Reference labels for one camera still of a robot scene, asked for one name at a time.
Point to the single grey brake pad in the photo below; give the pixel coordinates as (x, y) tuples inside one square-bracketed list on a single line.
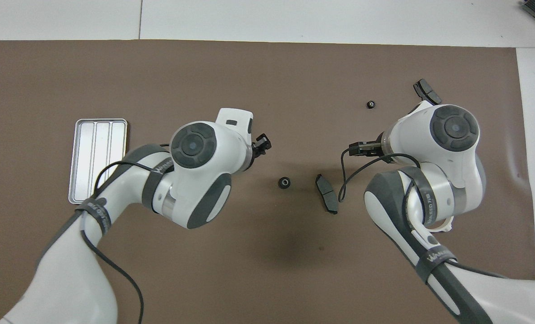
[(327, 193)]

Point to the small black bearing gear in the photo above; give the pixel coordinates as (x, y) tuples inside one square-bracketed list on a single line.
[(371, 104)]

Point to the stacked grey brake pads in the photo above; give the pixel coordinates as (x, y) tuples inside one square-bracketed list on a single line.
[(427, 90)]

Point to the brown table mat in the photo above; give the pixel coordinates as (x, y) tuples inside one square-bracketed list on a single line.
[(249, 81)]

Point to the white curved plastic bracket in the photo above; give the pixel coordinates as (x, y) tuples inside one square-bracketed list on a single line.
[(443, 227)]

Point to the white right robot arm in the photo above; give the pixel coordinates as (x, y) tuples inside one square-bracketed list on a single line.
[(452, 130)]

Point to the silver metal tray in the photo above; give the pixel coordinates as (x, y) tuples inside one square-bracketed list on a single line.
[(96, 162)]

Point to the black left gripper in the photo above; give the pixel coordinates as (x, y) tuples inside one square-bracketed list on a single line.
[(255, 150)]

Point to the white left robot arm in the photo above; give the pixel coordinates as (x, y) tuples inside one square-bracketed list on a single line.
[(195, 153)]

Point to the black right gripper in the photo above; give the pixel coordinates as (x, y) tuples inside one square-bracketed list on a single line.
[(376, 148)]

